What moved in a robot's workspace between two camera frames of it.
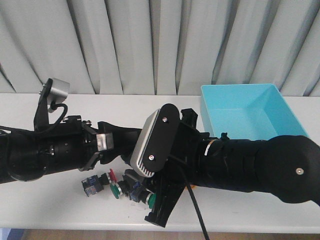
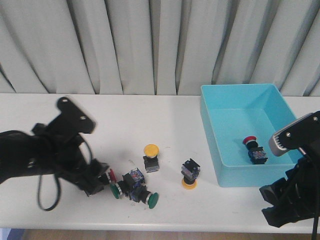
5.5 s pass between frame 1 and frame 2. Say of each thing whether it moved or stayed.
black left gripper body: moved
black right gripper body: moved
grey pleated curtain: stayed
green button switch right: stayed
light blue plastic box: stayed
